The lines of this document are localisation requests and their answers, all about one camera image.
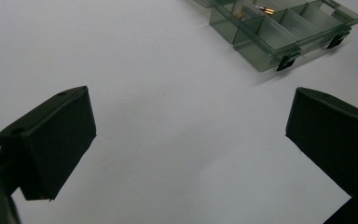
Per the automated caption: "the transparent grey compartment box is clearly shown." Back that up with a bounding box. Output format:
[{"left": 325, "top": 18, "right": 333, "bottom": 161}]
[{"left": 193, "top": 0, "right": 358, "bottom": 74}]

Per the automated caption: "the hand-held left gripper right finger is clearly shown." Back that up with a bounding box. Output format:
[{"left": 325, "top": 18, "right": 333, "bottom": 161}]
[{"left": 284, "top": 86, "right": 358, "bottom": 199}]

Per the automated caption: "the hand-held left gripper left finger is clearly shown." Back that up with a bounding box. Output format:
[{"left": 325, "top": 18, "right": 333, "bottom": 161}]
[{"left": 0, "top": 85, "right": 98, "bottom": 202}]

